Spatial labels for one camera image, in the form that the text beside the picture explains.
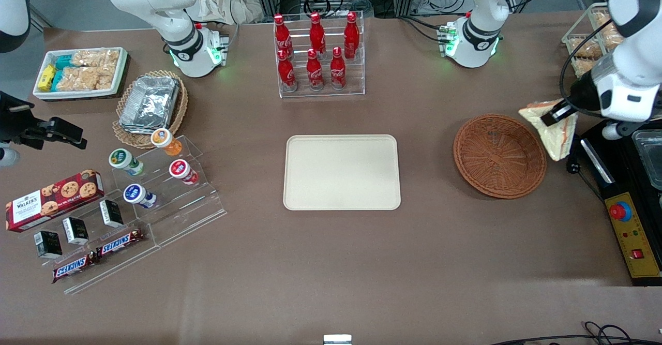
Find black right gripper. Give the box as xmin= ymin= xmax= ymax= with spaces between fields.
xmin=0 ymin=91 xmax=87 ymax=149

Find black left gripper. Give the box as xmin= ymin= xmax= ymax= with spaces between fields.
xmin=540 ymin=71 xmax=604 ymax=127

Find triangle sandwich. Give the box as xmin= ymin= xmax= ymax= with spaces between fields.
xmin=519 ymin=99 xmax=579 ymax=162

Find brown wicker basket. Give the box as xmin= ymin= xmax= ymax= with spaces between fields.
xmin=454 ymin=114 xmax=547 ymax=199

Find light wicker basket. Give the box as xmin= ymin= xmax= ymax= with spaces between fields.
xmin=112 ymin=70 xmax=189 ymax=150

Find white snack tray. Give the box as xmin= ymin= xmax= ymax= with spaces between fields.
xmin=32 ymin=47 xmax=129 ymax=101

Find cream rectangular tray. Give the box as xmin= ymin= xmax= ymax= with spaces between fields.
xmin=283 ymin=134 xmax=402 ymax=211

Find yellow snack packet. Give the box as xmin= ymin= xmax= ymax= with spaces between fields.
xmin=38 ymin=65 xmax=57 ymax=93

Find puffed rice cracker packet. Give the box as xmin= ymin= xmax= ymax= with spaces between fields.
xmin=72 ymin=49 xmax=121 ymax=69
xmin=59 ymin=67 xmax=116 ymax=92

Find green lid gum bottle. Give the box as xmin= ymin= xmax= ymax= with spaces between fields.
xmin=108 ymin=148 xmax=145 ymax=176

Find red Walkers cookie box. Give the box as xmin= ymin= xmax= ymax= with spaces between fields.
xmin=5 ymin=169 xmax=105 ymax=233

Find black appliance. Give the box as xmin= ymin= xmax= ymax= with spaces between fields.
xmin=566 ymin=120 xmax=662 ymax=202

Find small black carton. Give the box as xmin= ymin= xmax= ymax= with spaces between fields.
xmin=34 ymin=230 xmax=63 ymax=260
xmin=62 ymin=217 xmax=89 ymax=246
xmin=99 ymin=199 xmax=125 ymax=229

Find blue lid gum bottle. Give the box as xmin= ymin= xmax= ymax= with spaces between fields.
xmin=123 ymin=184 xmax=157 ymax=209

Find silver foil packet stack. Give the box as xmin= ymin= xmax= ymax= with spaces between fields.
xmin=118 ymin=75 xmax=181 ymax=134

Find clear plastic container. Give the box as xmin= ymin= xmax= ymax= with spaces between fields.
xmin=632 ymin=129 xmax=662 ymax=191

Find orange lid gum bottle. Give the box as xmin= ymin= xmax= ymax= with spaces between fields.
xmin=151 ymin=128 xmax=183 ymax=157

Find Snickers chocolate bar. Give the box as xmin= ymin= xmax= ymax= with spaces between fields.
xmin=96 ymin=228 xmax=146 ymax=259
xmin=51 ymin=253 xmax=99 ymax=284

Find red lid gum bottle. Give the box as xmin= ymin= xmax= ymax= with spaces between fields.
xmin=169 ymin=159 xmax=199 ymax=186

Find clear acrylic tiered snack shelf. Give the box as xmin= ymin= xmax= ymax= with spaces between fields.
xmin=14 ymin=195 xmax=162 ymax=295

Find yellow black control box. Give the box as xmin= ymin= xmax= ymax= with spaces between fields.
xmin=604 ymin=192 xmax=662 ymax=287

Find clear acrylic tiered gum shelf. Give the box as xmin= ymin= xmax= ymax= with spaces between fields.
xmin=110 ymin=136 xmax=227 ymax=248

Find clear acrylic bottle rack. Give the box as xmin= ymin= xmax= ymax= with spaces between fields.
xmin=273 ymin=10 xmax=366 ymax=99

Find red cola bottle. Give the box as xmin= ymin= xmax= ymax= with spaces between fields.
xmin=277 ymin=49 xmax=298 ymax=93
xmin=273 ymin=14 xmax=294 ymax=60
xmin=306 ymin=49 xmax=324 ymax=91
xmin=309 ymin=12 xmax=327 ymax=58
xmin=344 ymin=11 xmax=360 ymax=60
xmin=330 ymin=47 xmax=347 ymax=90

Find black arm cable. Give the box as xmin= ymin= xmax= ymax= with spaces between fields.
xmin=560 ymin=19 xmax=614 ymax=114

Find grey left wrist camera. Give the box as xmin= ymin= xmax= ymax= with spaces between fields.
xmin=603 ymin=120 xmax=638 ymax=140

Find white wire basket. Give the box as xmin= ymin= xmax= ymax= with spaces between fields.
xmin=562 ymin=2 xmax=624 ymax=78

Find black floor cable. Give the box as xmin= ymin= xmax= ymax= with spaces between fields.
xmin=489 ymin=321 xmax=662 ymax=345

